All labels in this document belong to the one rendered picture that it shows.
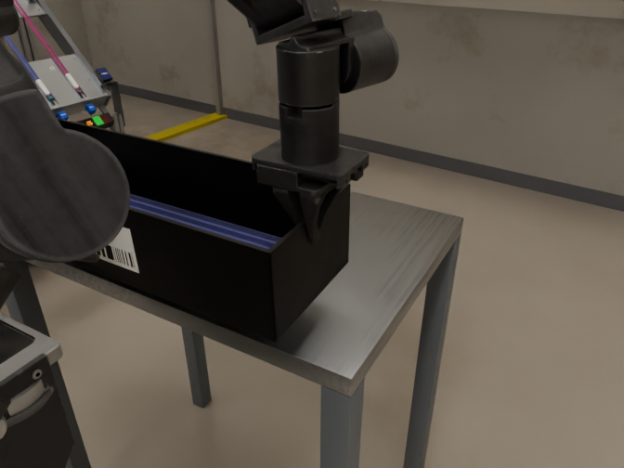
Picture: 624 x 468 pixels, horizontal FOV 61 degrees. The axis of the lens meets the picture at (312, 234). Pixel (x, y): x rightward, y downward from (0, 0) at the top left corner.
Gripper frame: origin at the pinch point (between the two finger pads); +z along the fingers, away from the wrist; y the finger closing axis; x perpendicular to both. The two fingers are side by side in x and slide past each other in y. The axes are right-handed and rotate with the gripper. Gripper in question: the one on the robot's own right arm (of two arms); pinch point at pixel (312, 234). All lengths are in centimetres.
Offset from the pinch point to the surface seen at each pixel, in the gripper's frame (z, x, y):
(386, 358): 97, -83, 21
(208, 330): 16.6, 3.4, 14.0
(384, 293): 15.7, -13.5, -3.6
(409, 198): 100, -203, 58
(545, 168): 88, -247, -2
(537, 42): 25, -251, 15
